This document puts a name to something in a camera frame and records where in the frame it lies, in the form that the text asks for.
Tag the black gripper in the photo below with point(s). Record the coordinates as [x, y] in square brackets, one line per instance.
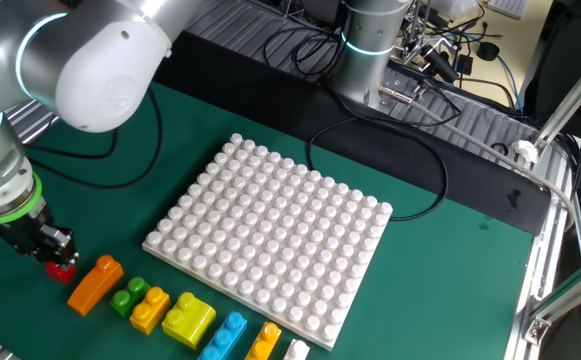
[20, 232]

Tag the small red block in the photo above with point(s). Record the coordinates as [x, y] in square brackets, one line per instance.
[61, 274]

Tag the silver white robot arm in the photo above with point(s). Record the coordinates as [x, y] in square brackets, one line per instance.
[105, 80]

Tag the orange sloped block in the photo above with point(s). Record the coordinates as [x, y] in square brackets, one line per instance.
[95, 287]

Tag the green two-stud block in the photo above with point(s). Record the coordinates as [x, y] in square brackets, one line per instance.
[129, 297]

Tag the yellow-orange two-stud block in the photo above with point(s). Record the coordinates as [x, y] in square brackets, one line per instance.
[150, 310]

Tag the large lime yellow block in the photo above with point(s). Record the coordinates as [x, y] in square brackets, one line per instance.
[189, 320]

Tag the light blue three-stud block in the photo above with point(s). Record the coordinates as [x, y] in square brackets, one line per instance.
[222, 337]

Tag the white studded baseplate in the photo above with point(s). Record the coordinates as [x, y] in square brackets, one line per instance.
[270, 240]

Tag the yellow-orange four-stud block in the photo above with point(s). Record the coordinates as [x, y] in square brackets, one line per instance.
[264, 342]

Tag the white four-stud block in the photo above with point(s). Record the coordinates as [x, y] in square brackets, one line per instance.
[296, 351]

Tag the black table mat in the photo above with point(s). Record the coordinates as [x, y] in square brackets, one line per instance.
[290, 107]

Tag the green cutting mat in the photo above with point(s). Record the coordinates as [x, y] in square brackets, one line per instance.
[445, 280]

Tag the black round puck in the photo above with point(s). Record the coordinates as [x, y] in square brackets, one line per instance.
[488, 51]

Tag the white crumpled tissue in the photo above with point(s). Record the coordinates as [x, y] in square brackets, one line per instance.
[525, 150]

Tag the white keyboard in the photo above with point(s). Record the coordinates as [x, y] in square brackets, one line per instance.
[507, 6]

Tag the diagonal aluminium beam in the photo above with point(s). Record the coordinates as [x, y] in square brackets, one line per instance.
[570, 100]

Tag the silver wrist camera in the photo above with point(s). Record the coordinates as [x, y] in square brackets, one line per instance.
[57, 236]

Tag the black camera on stand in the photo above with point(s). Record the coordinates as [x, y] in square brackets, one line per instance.
[440, 62]

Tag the aluminium frame post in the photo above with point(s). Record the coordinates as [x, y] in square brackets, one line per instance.
[570, 295]

